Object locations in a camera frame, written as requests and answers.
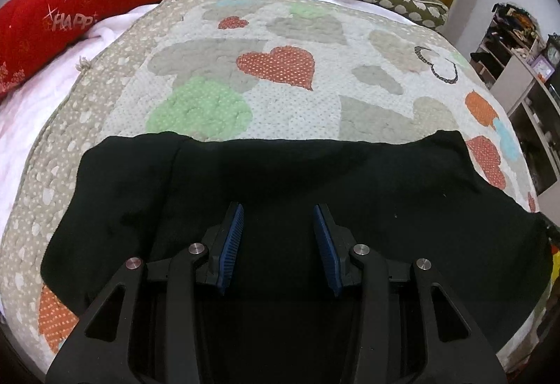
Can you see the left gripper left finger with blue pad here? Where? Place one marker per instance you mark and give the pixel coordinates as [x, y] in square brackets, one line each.
[141, 327]

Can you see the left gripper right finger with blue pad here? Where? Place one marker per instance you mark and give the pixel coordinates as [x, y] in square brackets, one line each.
[413, 327]

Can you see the black pants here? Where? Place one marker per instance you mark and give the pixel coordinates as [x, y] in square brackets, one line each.
[277, 320]

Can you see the heart pattern quilt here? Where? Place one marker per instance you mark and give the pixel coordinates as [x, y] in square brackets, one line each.
[451, 97]

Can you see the white shelf unit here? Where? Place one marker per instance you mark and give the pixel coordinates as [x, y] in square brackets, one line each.
[510, 61]

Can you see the table clock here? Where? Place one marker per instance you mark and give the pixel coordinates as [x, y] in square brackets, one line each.
[552, 52]

